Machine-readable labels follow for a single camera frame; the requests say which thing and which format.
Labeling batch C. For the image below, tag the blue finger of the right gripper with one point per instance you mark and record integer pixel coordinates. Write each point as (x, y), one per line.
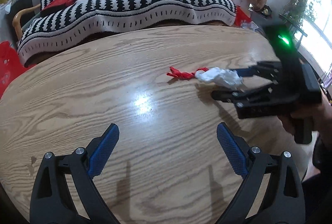
(246, 72)
(235, 96)

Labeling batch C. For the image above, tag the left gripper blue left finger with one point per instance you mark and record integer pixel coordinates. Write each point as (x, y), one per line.
(100, 149)

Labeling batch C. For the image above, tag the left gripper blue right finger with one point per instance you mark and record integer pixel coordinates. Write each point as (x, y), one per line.
(235, 148)

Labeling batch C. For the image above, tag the white tissue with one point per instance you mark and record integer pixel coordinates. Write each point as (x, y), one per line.
(220, 77)

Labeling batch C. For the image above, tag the red plastic wrapper strip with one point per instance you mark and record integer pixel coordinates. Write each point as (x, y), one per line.
(175, 73)

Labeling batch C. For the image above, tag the person's right hand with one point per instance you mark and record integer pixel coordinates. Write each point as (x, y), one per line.
(321, 118)

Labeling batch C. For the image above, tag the red bag on floor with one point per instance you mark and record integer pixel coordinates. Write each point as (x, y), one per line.
(241, 17)

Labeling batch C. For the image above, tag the potted green plant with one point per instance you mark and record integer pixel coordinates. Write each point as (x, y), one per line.
(299, 10)

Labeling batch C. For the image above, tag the red bear-shaped plastic stool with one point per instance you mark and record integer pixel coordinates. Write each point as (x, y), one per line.
(10, 66)

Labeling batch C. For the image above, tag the wooden sofa armrest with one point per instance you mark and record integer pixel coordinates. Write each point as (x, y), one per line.
(24, 18)

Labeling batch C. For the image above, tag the red garment on sofa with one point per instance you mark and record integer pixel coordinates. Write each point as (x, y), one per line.
(55, 6)

